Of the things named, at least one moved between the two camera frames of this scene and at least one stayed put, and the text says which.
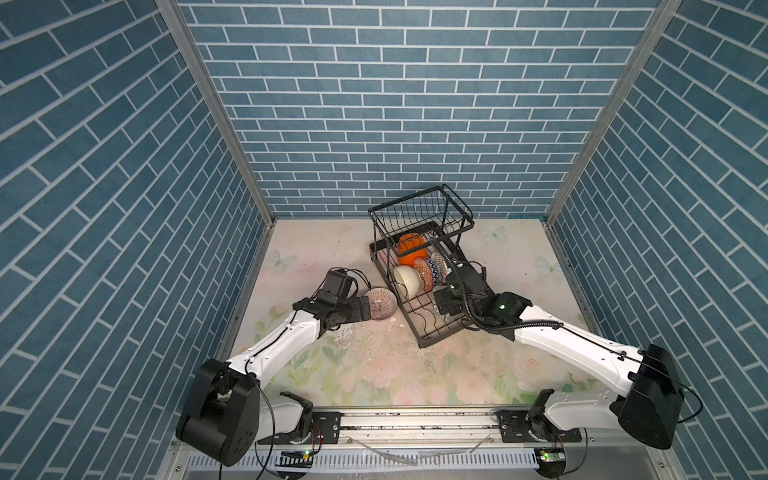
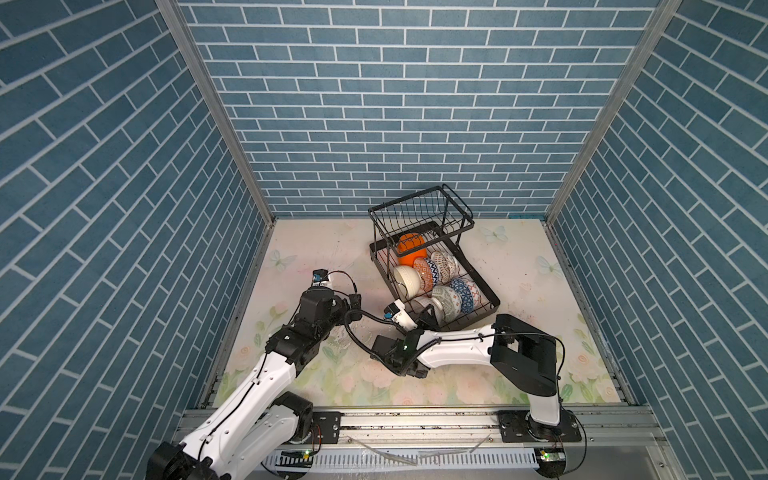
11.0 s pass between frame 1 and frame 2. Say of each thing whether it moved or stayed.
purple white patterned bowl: moved
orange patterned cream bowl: stayed
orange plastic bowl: stayed
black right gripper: moved
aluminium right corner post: stayed
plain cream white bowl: stayed
